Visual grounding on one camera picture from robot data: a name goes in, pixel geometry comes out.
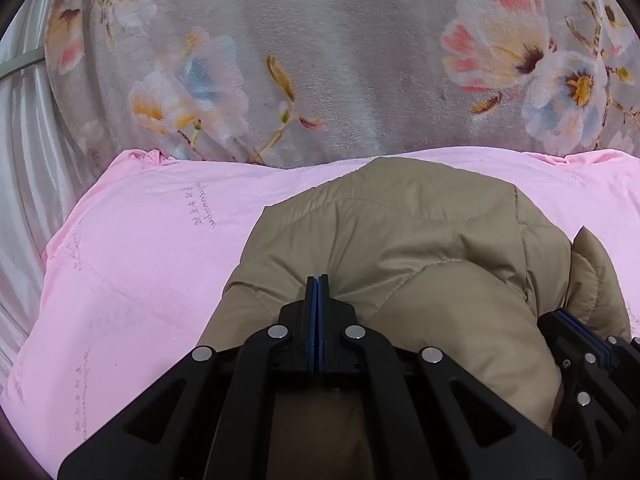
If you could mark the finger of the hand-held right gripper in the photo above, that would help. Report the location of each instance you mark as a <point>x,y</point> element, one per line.
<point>575,345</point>
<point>625,360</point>

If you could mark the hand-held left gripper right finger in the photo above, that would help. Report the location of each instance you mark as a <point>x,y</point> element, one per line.
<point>340,320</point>

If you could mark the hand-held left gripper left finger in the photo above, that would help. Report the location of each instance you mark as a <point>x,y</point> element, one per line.
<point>295,320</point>

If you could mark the tan puffer jacket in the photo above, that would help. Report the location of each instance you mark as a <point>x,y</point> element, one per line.
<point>400,230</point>

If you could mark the pink quilt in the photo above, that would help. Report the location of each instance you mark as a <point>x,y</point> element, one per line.
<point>150,260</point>

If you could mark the grey floral blanket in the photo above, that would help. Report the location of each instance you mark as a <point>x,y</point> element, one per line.
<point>350,60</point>

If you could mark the white satin cloth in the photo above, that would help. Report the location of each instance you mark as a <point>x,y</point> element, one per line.
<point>35,160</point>

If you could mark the grey strip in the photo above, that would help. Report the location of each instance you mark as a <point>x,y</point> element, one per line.
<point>20,64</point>

